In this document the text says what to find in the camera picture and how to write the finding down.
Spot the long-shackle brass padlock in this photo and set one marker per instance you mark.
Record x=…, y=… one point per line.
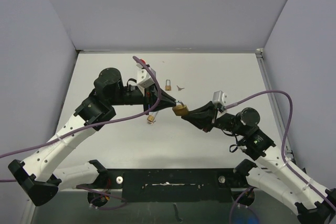
x=168, y=85
x=151, y=119

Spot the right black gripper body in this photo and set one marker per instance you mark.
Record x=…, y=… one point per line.
x=226, y=121

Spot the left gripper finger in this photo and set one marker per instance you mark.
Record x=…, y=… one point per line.
x=165, y=97
x=163, y=105

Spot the aluminium frame rail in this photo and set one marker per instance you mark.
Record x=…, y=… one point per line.
x=274, y=104

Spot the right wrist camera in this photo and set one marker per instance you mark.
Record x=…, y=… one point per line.
x=219, y=99

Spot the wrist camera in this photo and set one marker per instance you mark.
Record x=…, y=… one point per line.
x=144, y=79
x=219, y=99

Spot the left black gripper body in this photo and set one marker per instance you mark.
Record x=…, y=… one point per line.
x=134, y=96

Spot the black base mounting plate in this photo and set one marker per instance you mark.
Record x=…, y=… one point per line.
x=172, y=185

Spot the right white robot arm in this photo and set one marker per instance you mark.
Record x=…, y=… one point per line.
x=266, y=167

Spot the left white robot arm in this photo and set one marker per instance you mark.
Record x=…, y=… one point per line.
x=39, y=175

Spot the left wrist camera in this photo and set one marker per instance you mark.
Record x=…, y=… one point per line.
x=144, y=79

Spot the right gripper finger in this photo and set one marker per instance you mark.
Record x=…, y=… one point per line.
x=206, y=110
x=201, y=121

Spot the wide brass padlock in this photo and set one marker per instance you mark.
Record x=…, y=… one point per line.
x=180, y=109

